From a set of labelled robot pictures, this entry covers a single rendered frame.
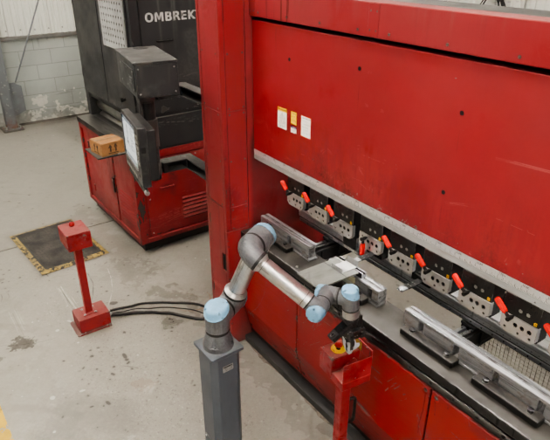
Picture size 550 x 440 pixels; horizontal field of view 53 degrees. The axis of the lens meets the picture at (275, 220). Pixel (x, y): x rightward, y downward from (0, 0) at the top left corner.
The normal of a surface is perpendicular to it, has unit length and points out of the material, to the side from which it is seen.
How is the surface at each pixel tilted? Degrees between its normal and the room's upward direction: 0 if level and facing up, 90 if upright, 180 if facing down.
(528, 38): 90
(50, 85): 90
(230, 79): 90
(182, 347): 0
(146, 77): 90
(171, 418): 0
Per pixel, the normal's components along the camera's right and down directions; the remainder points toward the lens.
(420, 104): -0.82, 0.25
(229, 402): 0.59, 0.36
